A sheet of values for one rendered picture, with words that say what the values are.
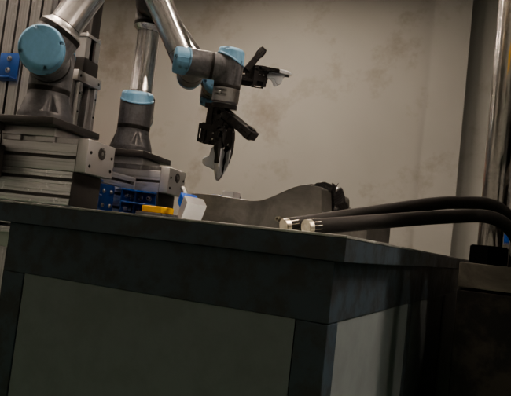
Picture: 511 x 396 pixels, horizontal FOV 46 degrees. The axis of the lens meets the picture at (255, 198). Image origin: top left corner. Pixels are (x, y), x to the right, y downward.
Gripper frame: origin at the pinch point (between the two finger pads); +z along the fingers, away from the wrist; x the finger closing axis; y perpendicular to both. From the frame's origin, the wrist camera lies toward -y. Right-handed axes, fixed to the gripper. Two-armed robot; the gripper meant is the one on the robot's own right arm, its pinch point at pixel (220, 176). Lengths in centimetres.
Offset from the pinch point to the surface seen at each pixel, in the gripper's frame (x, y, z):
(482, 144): -386, -30, -45
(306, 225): 44, -43, 4
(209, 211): 4.7, -0.8, 9.8
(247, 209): 4.5, -11.9, 7.2
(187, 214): 25.1, -6.3, 9.0
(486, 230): -7, -70, 2
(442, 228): -363, -14, 28
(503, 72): -12, -67, -36
